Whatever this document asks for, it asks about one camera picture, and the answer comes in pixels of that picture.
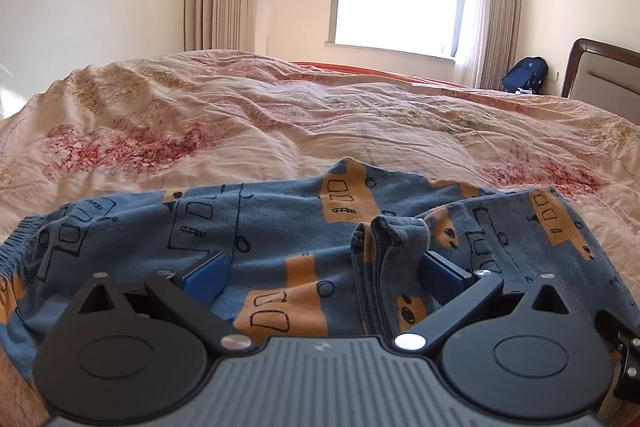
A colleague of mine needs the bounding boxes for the blue patterned pants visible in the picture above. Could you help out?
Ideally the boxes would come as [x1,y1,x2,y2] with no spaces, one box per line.
[1,158,639,377]

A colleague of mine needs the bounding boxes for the pink floral duvet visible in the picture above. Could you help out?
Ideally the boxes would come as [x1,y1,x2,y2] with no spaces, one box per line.
[1,51,639,426]

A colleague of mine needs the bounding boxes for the wooden nightstand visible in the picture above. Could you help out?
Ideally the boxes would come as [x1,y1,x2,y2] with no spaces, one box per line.
[502,87,554,96]

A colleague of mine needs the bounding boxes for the blue backpack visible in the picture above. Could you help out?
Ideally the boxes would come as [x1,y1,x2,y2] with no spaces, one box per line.
[502,56,548,94]

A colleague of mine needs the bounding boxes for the orange bed sheet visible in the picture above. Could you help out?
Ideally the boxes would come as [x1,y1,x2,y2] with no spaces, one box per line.
[294,61,511,98]

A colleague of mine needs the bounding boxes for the brown padded headboard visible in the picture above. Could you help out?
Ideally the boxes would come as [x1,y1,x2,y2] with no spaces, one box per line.
[562,38,640,124]

